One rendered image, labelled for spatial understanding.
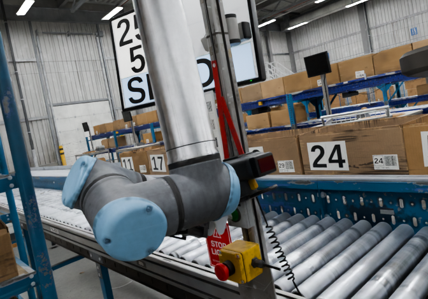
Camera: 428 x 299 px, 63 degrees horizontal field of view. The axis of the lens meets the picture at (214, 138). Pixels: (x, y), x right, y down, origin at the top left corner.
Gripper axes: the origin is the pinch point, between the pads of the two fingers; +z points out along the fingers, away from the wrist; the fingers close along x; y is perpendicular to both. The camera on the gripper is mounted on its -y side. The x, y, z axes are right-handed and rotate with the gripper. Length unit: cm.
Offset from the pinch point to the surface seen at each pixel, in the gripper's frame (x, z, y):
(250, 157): 13.4, -7.6, -8.2
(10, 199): -107, -22, -14
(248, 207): 4.4, 2.4, -1.5
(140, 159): -141, 54, -65
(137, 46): -24, -19, -50
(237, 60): 4.4, -4.2, -39.0
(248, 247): 2.3, 5.0, 6.9
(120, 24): -28, -24, -58
